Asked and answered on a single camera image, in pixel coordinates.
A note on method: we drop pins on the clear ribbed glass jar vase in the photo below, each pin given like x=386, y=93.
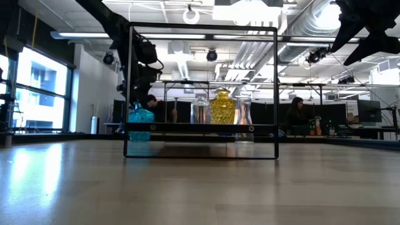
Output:
x=200, y=111

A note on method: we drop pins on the black ceiling camera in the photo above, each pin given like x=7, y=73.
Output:
x=108, y=58
x=212, y=55

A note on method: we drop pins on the clear flared glass vase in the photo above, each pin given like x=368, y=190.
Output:
x=244, y=112

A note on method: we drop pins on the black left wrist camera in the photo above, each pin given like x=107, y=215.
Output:
x=147, y=50

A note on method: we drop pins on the black equipment stand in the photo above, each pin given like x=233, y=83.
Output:
x=6, y=125

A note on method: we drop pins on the wooden shelf black metal frame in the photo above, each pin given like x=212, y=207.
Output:
x=200, y=127

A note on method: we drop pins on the dark background desk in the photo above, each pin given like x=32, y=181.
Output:
x=375, y=129

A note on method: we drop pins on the black computer monitor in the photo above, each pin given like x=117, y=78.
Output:
x=369, y=111

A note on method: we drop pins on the white cylinder bin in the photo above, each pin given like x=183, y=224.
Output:
x=94, y=125

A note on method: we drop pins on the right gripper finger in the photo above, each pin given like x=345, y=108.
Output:
x=379, y=43
x=348, y=31

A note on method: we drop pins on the silver ventilation duct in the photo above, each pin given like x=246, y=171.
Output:
x=312, y=34

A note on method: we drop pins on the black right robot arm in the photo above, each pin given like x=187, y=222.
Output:
x=394, y=12

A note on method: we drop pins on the orange object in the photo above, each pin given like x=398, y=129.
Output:
x=318, y=126

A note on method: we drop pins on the black ceiling spotlight cluster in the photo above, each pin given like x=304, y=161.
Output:
x=318, y=54

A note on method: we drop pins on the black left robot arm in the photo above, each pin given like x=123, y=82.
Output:
x=109, y=22

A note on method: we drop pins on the large window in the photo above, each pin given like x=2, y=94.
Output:
x=40, y=93

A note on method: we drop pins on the black aluminium table frame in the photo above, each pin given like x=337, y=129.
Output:
x=62, y=136

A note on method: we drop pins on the tall blue embossed glass vase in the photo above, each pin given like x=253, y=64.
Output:
x=142, y=116

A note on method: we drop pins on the person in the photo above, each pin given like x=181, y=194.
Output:
x=297, y=114
x=162, y=111

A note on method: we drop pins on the yellow hobnail glass vase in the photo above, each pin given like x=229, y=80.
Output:
x=222, y=107

